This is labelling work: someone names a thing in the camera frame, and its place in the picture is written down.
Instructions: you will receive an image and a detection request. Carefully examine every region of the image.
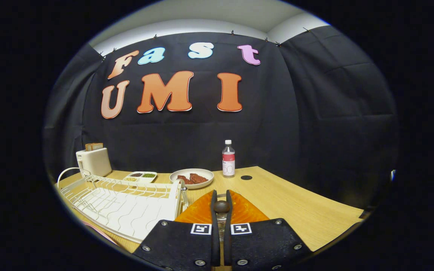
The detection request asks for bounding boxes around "beige plate with meat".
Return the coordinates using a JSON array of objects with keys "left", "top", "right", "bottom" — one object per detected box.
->
[{"left": 169, "top": 168, "right": 214, "bottom": 189}]

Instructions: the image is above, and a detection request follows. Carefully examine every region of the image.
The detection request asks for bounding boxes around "black backdrop cloth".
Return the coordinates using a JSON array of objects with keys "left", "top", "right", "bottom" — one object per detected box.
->
[{"left": 44, "top": 26, "right": 398, "bottom": 211}]

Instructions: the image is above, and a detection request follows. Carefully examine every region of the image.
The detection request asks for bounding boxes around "pink plate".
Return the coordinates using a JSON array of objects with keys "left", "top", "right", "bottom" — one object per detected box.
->
[{"left": 83, "top": 221, "right": 119, "bottom": 246}]

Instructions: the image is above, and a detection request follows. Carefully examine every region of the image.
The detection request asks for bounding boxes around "dark-handled metal spoon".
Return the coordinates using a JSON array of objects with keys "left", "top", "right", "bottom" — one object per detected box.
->
[{"left": 214, "top": 200, "right": 231, "bottom": 243}]

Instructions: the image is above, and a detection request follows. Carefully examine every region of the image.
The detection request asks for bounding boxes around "white divided snack dish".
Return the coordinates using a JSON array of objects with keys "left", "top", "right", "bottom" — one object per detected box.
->
[{"left": 124, "top": 171, "right": 157, "bottom": 184}]

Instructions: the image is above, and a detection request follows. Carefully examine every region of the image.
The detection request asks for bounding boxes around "white wire dish rack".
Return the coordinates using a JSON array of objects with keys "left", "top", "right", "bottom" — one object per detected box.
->
[{"left": 57, "top": 167, "right": 189, "bottom": 243}]

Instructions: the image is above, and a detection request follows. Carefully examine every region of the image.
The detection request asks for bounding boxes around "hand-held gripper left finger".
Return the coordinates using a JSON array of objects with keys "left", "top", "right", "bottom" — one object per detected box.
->
[{"left": 132, "top": 190, "right": 220, "bottom": 271}]

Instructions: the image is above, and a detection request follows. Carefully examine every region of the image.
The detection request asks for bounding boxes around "white toaster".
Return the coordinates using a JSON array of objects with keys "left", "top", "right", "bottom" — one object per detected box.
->
[{"left": 76, "top": 148, "right": 112, "bottom": 178}]

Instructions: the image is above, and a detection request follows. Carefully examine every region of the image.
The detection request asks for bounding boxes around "red-label plastic water bottle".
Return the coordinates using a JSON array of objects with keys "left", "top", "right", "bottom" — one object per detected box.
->
[{"left": 222, "top": 140, "right": 235, "bottom": 178}]

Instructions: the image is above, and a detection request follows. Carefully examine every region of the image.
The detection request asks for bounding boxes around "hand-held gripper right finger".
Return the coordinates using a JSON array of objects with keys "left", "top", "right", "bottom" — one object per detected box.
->
[{"left": 223, "top": 189, "right": 313, "bottom": 271}]

